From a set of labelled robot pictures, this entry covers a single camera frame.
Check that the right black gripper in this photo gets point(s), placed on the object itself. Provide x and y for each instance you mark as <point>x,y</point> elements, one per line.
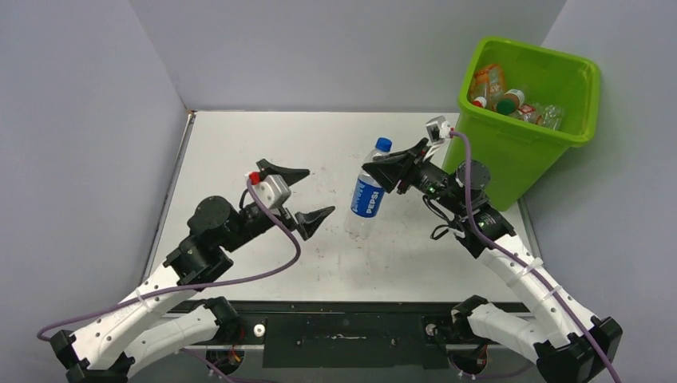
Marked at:
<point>390,169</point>

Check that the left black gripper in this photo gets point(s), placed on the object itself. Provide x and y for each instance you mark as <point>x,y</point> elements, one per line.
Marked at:
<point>309,222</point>

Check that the pepsi bottle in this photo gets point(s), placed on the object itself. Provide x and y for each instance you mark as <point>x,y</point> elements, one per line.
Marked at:
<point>364,206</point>

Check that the orange bottle white cap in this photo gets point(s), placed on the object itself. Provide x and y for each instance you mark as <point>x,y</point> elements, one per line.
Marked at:
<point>488,82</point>

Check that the green cap brown bottle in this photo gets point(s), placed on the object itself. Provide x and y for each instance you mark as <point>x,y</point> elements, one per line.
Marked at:
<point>510,101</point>

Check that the red label clear bottle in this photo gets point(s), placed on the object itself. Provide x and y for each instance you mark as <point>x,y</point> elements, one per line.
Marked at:
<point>529,113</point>

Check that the blue label water bottle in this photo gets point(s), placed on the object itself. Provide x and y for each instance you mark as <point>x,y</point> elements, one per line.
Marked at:
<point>551,116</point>

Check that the red blue label bottle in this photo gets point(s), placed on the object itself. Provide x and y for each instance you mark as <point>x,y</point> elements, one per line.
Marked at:
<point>480,102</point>

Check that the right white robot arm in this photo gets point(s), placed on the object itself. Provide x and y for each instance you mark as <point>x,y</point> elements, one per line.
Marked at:
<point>563,339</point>

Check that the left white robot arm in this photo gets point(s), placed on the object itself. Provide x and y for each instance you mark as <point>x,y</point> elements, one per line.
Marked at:
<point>115,344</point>

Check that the green plastic bin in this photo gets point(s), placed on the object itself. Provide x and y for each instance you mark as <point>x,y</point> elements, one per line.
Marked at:
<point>518,153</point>

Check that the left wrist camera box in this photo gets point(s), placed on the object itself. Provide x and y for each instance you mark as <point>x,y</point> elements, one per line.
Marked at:
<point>272,191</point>

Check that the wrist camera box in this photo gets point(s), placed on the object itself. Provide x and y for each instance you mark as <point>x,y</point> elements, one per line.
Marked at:
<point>272,191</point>
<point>439,132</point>

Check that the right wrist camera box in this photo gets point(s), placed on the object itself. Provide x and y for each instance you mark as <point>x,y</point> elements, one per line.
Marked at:
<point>439,132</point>

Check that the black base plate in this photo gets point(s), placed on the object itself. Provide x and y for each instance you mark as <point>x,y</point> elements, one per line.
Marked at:
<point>347,334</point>

